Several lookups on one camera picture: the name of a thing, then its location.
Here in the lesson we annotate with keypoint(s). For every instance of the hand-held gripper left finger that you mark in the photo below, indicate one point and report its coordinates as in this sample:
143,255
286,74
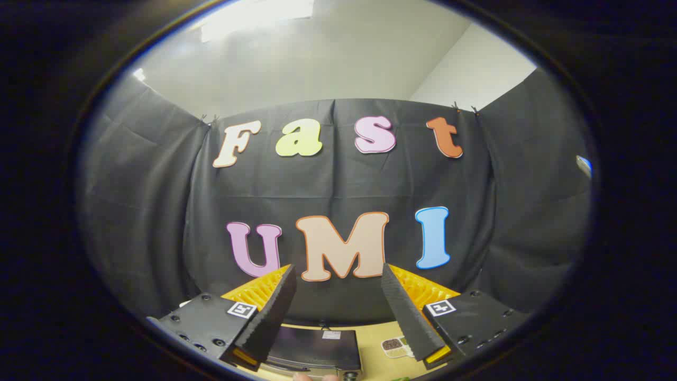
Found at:
270,323

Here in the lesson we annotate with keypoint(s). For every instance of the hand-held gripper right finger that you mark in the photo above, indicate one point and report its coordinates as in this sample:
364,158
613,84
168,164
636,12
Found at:
410,323

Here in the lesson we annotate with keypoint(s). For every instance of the black toaster oven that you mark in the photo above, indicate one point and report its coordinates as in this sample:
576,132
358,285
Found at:
317,349

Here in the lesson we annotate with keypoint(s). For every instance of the white divided dish of grains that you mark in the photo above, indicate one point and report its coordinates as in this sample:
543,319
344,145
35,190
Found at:
392,345

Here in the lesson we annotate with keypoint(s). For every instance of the black backdrop cloth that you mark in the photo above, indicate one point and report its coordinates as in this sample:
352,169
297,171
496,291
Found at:
338,180

